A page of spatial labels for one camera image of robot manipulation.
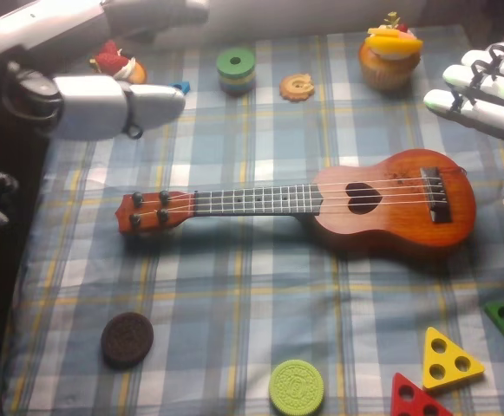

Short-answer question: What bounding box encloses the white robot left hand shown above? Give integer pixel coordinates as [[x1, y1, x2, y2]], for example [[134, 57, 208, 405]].
[[53, 75, 187, 141]]

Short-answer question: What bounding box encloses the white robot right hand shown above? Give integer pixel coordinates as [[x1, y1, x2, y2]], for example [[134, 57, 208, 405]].
[[422, 31, 504, 216]]

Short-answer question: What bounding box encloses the small brown toy ukulele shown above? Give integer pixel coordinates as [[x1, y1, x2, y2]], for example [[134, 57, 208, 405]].
[[115, 148, 477, 260]]

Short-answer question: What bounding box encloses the toy strawberry cream cake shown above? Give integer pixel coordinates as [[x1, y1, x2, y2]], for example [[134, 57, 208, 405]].
[[88, 39, 148, 86]]

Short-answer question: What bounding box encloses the toy fruit cupcake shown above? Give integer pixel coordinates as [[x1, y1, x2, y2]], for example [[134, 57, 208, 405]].
[[357, 11, 424, 92]]

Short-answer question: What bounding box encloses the stack of coloured rings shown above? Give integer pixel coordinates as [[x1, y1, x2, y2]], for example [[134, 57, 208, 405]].
[[215, 46, 258, 98]]

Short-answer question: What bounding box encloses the round tan toy biscuit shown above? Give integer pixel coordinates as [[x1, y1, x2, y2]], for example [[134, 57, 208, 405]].
[[278, 73, 316, 105]]

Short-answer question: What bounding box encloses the dark chocolate sandwich cookie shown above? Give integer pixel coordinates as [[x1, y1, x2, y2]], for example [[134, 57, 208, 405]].
[[100, 311, 155, 370]]

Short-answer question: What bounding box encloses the blue plaid tablecloth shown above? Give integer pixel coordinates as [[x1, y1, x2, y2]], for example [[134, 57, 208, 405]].
[[0, 23, 504, 416]]

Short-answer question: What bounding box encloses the yellow triangle block with holes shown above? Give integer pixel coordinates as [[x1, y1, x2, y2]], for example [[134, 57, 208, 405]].
[[421, 326, 487, 393]]

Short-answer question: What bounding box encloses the red triangle block with holes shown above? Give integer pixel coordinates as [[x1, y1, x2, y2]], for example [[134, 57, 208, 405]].
[[389, 372, 453, 416]]

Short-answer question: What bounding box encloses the green sandwich cookie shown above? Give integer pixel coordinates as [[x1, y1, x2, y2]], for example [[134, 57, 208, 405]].
[[268, 359, 325, 416]]

